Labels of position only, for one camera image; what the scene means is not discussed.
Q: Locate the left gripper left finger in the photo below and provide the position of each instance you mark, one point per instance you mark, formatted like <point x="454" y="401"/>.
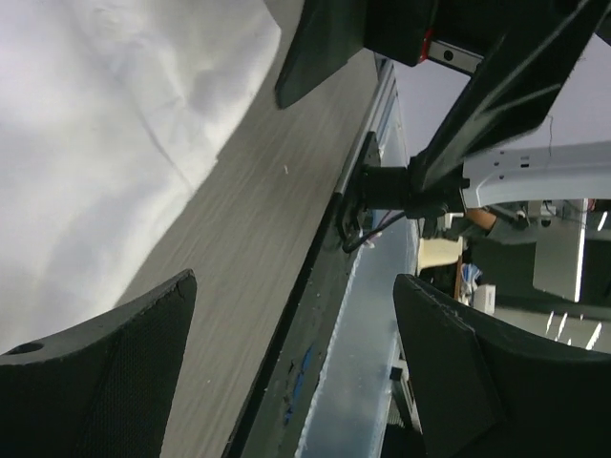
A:
<point x="104" y="387"/>

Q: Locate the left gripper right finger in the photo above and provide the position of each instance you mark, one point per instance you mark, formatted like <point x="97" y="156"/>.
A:
<point x="486" y="388"/>

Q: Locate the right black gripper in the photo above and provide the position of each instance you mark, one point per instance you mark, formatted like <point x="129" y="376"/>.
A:
<point x="520" y="52"/>

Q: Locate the white long sleeve shirt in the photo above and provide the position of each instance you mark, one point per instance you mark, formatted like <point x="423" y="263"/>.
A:
<point x="113" y="114"/>

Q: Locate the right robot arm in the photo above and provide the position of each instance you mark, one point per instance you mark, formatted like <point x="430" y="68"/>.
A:
<point x="566" y="157"/>

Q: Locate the aluminium rail frame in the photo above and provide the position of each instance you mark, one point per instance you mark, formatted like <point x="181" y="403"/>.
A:
<point x="341" y="397"/>

